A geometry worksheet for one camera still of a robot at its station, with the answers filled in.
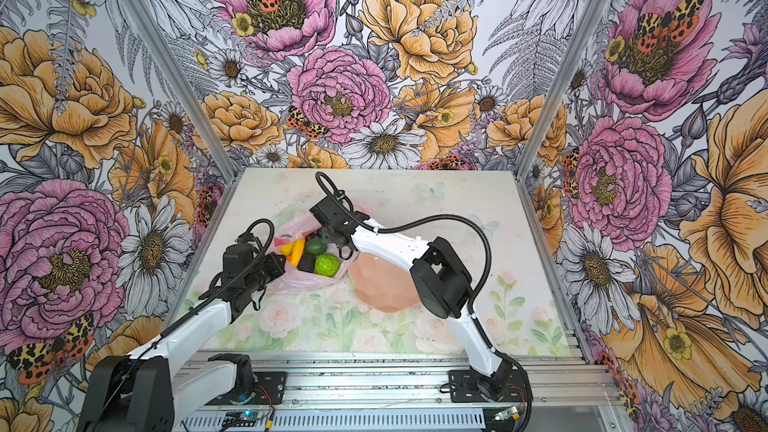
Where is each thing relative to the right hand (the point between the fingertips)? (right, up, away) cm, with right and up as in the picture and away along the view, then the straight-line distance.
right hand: (336, 237), depth 92 cm
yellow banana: (-12, -4, -1) cm, 12 cm away
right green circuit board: (+45, -39, -21) cm, 63 cm away
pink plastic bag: (-11, -11, -6) cm, 17 cm away
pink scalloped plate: (+14, -15, +3) cm, 21 cm away
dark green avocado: (-7, -3, +3) cm, 8 cm away
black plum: (-9, -8, -1) cm, 12 cm away
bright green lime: (-2, -8, -3) cm, 9 cm away
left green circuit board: (-19, -40, -21) cm, 49 cm away
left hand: (-14, -8, -3) cm, 17 cm away
